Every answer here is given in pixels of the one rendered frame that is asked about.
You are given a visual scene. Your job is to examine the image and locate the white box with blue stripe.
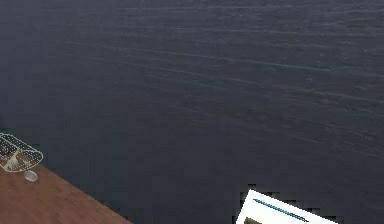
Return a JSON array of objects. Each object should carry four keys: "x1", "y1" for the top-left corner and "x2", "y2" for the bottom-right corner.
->
[{"x1": 235, "y1": 189, "x2": 338, "y2": 224}]

